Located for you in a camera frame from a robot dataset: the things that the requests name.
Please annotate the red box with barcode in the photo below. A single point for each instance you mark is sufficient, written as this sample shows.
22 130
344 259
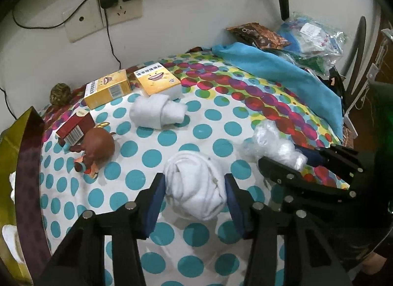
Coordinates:
76 124

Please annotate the brown cow figurine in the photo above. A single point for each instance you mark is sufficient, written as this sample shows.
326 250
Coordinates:
98 144

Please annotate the brown knobbly ball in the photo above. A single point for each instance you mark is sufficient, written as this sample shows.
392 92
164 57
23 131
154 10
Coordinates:
60 93

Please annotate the brown snack bag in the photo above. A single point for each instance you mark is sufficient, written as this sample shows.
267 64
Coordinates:
258 35

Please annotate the black chair back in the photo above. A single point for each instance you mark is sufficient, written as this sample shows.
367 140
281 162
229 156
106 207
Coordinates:
359 46

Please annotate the blue cloth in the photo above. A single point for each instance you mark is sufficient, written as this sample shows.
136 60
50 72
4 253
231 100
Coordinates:
276 64

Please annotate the clear plastic bag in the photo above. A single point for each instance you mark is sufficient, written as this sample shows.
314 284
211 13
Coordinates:
270 141
313 37

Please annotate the black cloth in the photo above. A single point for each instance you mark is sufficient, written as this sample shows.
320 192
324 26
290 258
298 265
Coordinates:
333 81

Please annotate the green plastic bag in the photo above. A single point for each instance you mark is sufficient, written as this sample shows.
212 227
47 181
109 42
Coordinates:
307 62

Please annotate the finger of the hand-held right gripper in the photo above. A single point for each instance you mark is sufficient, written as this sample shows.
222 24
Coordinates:
294 180
310 156

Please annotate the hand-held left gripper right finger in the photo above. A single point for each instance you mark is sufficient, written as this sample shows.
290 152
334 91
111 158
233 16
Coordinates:
235 203

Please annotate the polka dot tablecloth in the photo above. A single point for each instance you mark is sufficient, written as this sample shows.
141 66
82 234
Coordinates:
215 114

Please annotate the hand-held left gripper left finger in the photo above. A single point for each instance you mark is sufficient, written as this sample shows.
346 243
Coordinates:
155 206

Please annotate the white wall socket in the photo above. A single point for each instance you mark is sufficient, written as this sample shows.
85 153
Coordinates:
126 12

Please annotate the yellow and white box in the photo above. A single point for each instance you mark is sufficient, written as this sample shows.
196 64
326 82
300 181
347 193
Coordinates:
156 78

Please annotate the yellow box with barcode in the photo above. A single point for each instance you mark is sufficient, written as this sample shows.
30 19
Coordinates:
107 89

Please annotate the white knotted sock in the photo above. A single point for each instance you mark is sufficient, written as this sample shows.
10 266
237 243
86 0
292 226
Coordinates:
153 110

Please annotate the gold tin tray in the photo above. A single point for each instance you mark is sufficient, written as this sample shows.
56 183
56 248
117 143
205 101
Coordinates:
29 157

